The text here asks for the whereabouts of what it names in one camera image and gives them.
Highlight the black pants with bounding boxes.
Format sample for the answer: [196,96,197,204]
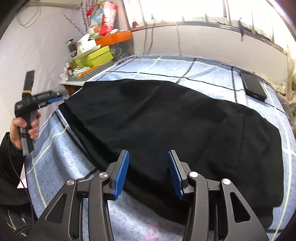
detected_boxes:
[59,79,284,228]

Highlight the black left sleeve forearm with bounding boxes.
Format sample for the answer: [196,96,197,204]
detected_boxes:
[0,132,30,206]

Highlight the person's left hand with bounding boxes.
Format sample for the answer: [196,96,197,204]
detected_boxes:
[9,111,42,151]

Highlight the striped tray box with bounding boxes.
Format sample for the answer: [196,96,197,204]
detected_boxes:
[67,61,113,81]

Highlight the dark glass jar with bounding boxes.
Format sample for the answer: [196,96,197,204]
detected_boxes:
[66,39,77,58]

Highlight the lime green box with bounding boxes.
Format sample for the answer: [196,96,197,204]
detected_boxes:
[75,46,113,68]

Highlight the orange box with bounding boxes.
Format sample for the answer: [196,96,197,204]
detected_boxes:
[95,30,132,47]

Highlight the black phone on bed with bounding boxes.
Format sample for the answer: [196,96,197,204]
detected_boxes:
[240,72,267,102]

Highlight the floral curtain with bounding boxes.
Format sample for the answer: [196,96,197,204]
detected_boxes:
[276,45,295,135]

